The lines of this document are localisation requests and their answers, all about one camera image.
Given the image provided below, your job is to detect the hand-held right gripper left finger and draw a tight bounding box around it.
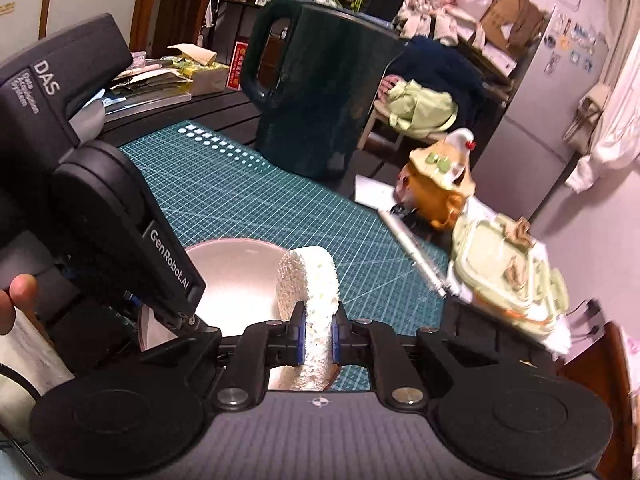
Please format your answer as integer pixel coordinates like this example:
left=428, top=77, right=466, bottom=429
left=141, top=302, right=307, bottom=412

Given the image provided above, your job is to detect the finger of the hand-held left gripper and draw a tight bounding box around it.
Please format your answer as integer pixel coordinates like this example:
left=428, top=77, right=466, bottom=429
left=150, top=305, right=222, bottom=343

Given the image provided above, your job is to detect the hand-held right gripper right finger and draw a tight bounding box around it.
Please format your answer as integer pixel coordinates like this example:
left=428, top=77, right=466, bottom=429
left=331, top=305, right=496, bottom=408

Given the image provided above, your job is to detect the white round sponge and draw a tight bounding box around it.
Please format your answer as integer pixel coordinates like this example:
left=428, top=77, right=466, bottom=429
left=276, top=245, right=346, bottom=392

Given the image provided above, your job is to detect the person's left hand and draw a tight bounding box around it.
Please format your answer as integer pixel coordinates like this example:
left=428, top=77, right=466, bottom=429
left=0, top=274, right=39, bottom=336

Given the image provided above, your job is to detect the silver pen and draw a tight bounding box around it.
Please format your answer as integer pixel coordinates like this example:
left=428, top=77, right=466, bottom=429
left=377, top=208, right=447, bottom=300

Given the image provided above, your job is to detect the green cutting mat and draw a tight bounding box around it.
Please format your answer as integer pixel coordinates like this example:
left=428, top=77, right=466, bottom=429
left=117, top=120, right=451, bottom=393

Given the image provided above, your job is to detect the black clip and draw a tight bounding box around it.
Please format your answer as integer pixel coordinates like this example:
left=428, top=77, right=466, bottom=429
left=390, top=204, right=422, bottom=231

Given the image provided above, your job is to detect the stack of books and papers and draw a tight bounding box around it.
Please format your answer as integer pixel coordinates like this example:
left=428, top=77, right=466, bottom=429
left=102, top=42, right=231, bottom=111

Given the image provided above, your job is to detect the white paper sheet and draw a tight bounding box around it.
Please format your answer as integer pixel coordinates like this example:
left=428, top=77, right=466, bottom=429
left=354, top=175, right=401, bottom=209

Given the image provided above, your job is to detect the green lunch box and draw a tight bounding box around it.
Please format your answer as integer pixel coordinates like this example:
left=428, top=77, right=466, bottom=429
left=446, top=214, right=571, bottom=333

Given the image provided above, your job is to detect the orange cat-shaped teapot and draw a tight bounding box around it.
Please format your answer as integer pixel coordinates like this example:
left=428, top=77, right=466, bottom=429
left=397, top=128, right=476, bottom=231

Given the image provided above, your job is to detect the red box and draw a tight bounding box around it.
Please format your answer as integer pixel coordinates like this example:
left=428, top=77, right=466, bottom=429
left=227, top=40, right=251, bottom=92

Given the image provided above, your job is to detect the white cloth under lunch box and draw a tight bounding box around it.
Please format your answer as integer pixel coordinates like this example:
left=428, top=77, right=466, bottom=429
left=450, top=195, right=573, bottom=356

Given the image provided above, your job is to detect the dark green pitcher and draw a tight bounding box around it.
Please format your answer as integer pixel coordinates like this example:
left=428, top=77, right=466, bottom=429
left=239, top=0, right=408, bottom=181

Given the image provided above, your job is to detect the light green cloth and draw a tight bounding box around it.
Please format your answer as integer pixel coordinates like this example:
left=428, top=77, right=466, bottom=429
left=387, top=80, right=458, bottom=136

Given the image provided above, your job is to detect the wooden chair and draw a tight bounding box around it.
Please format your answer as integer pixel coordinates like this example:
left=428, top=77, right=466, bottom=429
left=557, top=322, right=637, bottom=480

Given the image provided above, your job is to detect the navy blue blanket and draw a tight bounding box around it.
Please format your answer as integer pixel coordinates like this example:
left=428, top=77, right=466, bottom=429
left=385, top=36, right=488, bottom=126

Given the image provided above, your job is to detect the grey refrigerator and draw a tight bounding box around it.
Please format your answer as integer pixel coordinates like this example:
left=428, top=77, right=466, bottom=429
left=492, top=5, right=611, bottom=221

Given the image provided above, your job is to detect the beige bag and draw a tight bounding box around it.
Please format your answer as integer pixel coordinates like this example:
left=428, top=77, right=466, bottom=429
left=565, top=84, right=612, bottom=153

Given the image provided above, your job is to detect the pile of pale clothes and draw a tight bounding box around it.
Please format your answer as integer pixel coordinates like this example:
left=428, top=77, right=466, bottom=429
left=395, top=0, right=496, bottom=41

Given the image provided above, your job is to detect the white hanging garment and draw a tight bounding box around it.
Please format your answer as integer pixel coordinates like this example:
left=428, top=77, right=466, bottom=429
left=565, top=55, right=640, bottom=193

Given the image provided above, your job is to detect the cardboard box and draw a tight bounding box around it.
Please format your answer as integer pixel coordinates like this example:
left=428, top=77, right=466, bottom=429
left=480, top=0, right=546, bottom=51

